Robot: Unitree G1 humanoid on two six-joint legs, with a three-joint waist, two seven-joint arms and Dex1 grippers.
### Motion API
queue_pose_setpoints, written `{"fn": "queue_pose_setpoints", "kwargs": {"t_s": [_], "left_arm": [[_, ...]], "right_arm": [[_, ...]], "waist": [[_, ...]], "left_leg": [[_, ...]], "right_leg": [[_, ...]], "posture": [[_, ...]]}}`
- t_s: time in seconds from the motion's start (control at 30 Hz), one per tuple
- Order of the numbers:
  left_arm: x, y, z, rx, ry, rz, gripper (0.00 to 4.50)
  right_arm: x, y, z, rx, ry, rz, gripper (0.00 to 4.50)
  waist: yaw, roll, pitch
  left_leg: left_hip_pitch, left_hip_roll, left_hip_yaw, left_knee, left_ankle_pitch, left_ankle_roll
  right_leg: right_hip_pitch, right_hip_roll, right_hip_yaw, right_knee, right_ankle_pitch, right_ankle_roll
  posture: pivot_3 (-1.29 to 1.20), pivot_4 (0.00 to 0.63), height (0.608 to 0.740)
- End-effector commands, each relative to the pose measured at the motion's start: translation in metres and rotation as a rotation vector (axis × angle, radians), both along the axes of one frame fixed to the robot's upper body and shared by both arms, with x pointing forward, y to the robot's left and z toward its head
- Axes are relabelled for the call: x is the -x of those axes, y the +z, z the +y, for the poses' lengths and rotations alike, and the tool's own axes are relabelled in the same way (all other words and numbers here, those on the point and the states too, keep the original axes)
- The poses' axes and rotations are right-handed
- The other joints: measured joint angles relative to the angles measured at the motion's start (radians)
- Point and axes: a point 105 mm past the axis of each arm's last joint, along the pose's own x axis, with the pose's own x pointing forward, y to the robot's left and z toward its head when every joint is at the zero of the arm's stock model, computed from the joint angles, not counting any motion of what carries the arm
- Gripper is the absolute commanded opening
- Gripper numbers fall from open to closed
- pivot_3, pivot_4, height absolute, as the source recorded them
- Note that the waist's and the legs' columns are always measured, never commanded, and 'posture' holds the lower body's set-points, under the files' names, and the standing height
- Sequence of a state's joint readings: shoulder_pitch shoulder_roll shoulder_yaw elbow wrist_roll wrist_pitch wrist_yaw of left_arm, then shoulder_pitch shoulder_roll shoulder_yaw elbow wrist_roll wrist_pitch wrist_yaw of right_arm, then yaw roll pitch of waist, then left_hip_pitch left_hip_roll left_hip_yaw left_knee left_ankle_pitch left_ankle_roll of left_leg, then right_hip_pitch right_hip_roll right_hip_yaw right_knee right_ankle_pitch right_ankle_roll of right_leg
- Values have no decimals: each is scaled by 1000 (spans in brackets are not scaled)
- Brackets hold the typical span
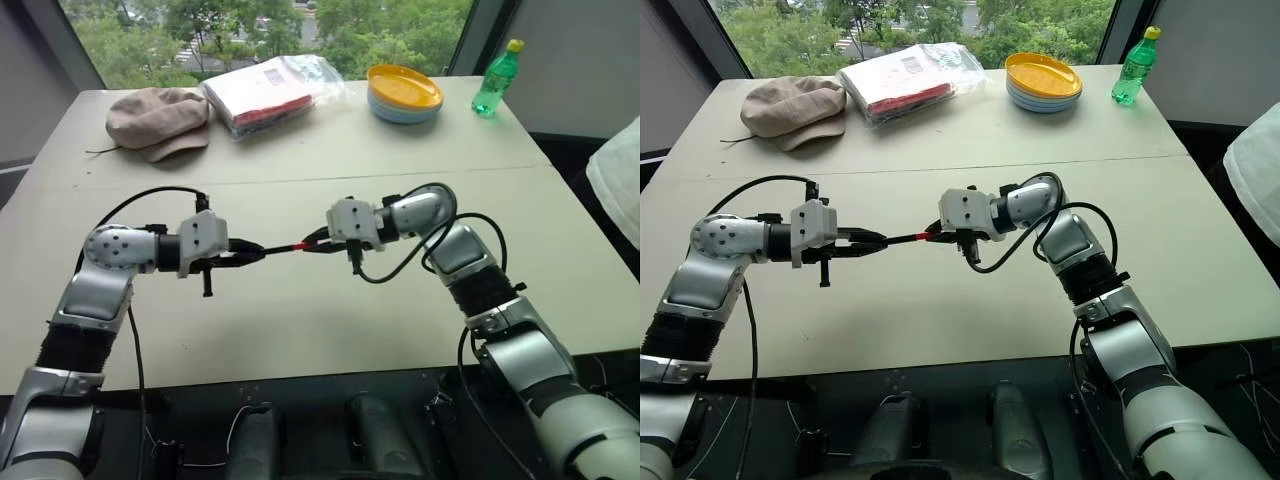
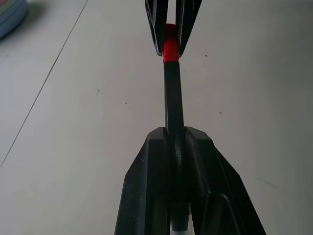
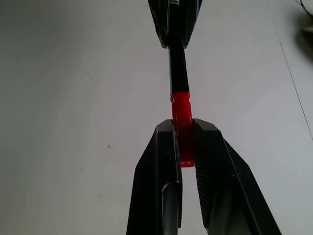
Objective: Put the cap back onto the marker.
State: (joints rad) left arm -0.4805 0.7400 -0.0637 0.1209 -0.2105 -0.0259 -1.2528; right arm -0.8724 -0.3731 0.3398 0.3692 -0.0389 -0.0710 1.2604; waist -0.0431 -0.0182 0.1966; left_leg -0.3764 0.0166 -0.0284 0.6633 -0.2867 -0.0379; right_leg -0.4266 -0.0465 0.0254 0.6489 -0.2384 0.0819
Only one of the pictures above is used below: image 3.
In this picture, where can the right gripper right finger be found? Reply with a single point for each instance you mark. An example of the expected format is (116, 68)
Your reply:
(220, 181)

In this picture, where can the black marker body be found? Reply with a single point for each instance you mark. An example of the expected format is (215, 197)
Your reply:
(178, 68)

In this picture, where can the red marker cap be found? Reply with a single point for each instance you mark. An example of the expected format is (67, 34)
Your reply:
(181, 110)

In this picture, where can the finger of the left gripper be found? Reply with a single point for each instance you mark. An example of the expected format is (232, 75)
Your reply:
(160, 19)
(189, 19)

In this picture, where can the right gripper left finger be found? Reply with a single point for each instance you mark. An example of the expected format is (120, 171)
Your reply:
(151, 186)

